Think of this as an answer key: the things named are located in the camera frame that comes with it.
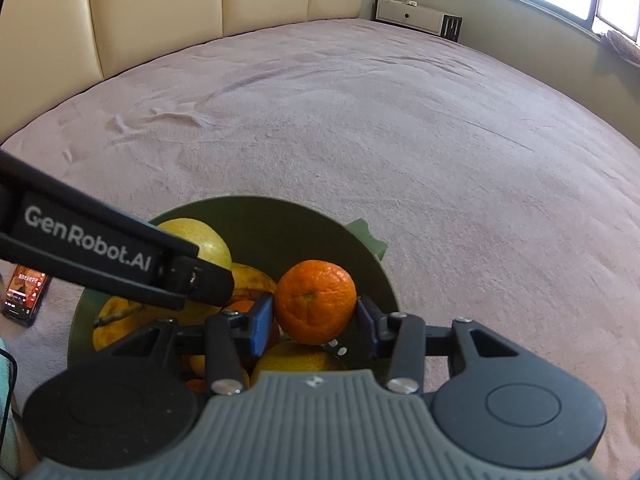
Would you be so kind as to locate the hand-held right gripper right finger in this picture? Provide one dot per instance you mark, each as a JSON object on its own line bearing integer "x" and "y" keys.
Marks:
{"x": 365, "y": 325}

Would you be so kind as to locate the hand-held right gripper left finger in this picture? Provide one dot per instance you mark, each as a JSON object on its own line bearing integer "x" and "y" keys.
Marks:
{"x": 262, "y": 322}

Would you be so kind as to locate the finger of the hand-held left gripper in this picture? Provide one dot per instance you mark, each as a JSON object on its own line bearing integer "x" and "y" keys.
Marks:
{"x": 210, "y": 282}

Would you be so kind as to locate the green colander bowl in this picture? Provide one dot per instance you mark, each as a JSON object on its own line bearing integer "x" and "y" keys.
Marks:
{"x": 280, "y": 230}

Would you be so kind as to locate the spotted ripe banana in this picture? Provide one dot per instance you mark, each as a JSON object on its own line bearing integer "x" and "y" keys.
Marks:
{"x": 120, "y": 317}

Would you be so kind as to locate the black smartphone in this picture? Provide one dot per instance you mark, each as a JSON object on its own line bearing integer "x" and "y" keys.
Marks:
{"x": 25, "y": 295}

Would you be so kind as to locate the cream padded headboard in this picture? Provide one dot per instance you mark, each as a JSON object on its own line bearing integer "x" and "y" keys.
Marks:
{"x": 165, "y": 10}

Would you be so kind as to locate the white bedside cabinet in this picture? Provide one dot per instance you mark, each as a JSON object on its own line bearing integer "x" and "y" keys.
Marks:
{"x": 410, "y": 17}

